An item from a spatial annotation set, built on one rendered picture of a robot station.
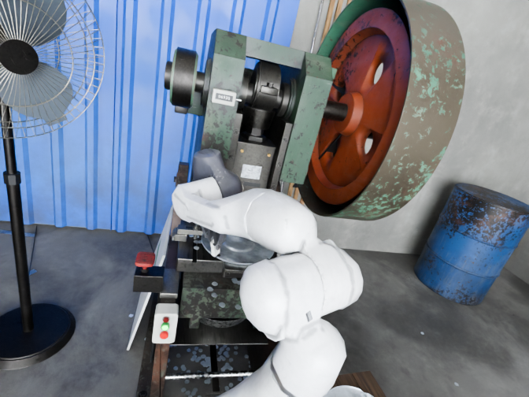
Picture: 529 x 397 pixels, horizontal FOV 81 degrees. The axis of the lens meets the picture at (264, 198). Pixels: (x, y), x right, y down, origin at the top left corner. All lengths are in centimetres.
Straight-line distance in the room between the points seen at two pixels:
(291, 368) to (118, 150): 210
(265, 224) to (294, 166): 62
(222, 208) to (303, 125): 56
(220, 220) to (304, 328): 26
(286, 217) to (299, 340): 19
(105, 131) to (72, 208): 66
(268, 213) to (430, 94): 60
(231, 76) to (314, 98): 28
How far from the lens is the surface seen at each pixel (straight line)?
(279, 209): 53
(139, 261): 112
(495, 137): 354
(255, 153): 113
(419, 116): 95
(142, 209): 258
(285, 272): 48
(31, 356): 188
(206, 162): 83
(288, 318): 48
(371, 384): 154
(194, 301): 124
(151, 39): 228
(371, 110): 119
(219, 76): 102
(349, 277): 54
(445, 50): 105
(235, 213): 61
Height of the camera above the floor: 143
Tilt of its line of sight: 23 degrees down
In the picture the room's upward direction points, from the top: 14 degrees clockwise
